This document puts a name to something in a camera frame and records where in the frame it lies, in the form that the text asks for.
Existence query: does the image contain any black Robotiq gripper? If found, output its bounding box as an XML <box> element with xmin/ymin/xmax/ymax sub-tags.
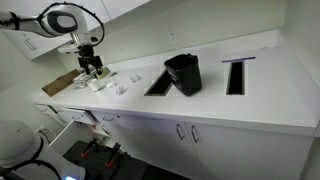
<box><xmin>77</xmin><ymin>44</ymin><xmax>104</xmax><ymax>76</ymax></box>

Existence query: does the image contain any slanted countertop waste slot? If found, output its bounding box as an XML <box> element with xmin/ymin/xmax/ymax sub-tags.
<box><xmin>143</xmin><ymin>68</ymin><xmax>175</xmax><ymax>98</ymax></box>

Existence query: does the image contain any black landfill bin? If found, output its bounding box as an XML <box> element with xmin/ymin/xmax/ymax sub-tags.
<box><xmin>163</xmin><ymin>53</ymin><xmax>203</xmax><ymax>98</ymax></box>

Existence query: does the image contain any straight countertop waste slot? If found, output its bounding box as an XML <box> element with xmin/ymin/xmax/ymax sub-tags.
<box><xmin>225</xmin><ymin>60</ymin><xmax>248</xmax><ymax>97</ymax></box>

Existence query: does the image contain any brown cardboard sheet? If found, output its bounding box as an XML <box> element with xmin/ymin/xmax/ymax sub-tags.
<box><xmin>41</xmin><ymin>68</ymin><xmax>81</xmax><ymax>98</ymax></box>

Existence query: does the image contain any white open drawer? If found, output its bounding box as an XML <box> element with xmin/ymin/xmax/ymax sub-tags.
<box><xmin>60</xmin><ymin>106</ymin><xmax>101</xmax><ymax>126</ymax></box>

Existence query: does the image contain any white open cabinet door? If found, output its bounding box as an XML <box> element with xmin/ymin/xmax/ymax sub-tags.
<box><xmin>48</xmin><ymin>119</ymin><xmax>82</xmax><ymax>156</ymax></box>

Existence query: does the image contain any white upper cabinet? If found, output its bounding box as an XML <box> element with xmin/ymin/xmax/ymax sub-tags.
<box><xmin>0</xmin><ymin>0</ymin><xmax>112</xmax><ymax>61</ymax></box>

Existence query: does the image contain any orange black bar clamp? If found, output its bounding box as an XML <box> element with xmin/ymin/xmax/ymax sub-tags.
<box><xmin>80</xmin><ymin>137</ymin><xmax>100</xmax><ymax>159</ymax></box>
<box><xmin>105</xmin><ymin>142</ymin><xmax>122</xmax><ymax>168</ymax></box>

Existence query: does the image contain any white lower cabinet door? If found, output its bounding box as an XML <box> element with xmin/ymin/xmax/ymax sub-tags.
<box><xmin>126</xmin><ymin>115</ymin><xmax>205</xmax><ymax>180</ymax></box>
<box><xmin>184</xmin><ymin>121</ymin><xmax>316</xmax><ymax>180</ymax></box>

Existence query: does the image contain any purple tape strip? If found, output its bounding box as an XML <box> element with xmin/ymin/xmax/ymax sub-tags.
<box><xmin>221</xmin><ymin>56</ymin><xmax>257</xmax><ymax>64</ymax></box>

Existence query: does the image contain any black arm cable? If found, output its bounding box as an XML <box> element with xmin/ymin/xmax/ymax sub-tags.
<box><xmin>37</xmin><ymin>1</ymin><xmax>106</xmax><ymax>48</ymax></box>

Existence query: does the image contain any white wall outlet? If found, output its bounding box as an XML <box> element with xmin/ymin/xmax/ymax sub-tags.
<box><xmin>167</xmin><ymin>27</ymin><xmax>179</xmax><ymax>45</ymax></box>

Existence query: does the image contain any black cabinet door handle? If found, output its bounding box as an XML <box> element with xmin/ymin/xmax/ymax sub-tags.
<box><xmin>190</xmin><ymin>124</ymin><xmax>200</xmax><ymax>145</ymax></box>
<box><xmin>175</xmin><ymin>122</ymin><xmax>185</xmax><ymax>141</ymax></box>

